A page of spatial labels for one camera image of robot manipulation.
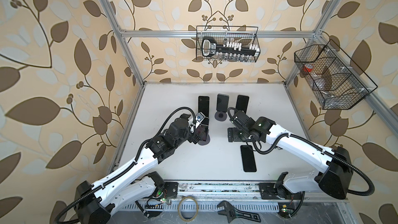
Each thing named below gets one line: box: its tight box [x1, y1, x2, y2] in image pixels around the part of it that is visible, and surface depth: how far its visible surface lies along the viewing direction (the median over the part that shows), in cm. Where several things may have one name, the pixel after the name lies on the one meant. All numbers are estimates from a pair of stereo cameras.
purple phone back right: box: [235, 94, 250, 115], surface depth 95 cm
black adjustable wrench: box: [216, 200, 262, 223], surface depth 69 cm
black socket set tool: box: [201, 36, 259, 63], surface depth 86 cm
